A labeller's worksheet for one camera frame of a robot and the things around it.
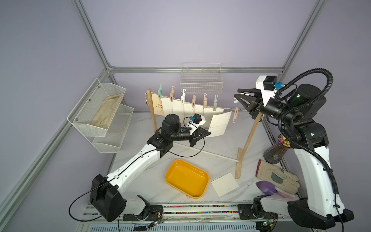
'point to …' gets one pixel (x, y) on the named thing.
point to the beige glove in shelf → (106, 110)
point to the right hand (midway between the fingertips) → (237, 95)
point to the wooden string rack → (240, 153)
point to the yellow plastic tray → (191, 181)
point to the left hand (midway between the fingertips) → (207, 134)
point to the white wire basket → (201, 77)
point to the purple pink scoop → (268, 188)
